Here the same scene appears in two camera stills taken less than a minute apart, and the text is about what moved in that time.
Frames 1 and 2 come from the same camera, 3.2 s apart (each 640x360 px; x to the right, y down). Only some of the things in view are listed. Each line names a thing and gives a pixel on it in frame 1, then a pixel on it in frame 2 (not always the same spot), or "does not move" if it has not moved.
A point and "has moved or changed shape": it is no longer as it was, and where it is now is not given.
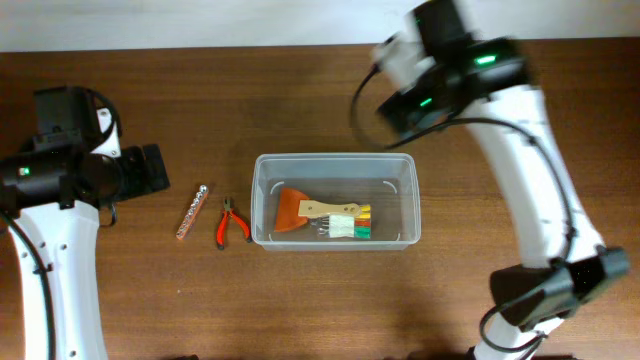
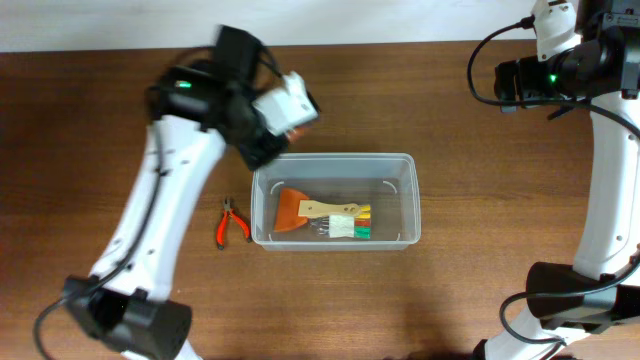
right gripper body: (425, 102) -> (533, 80)
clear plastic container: (335, 201) does not move
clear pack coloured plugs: (353, 226) does not move
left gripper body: (133, 177) -> (258, 144)
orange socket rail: (193, 211) has moved or changed shape
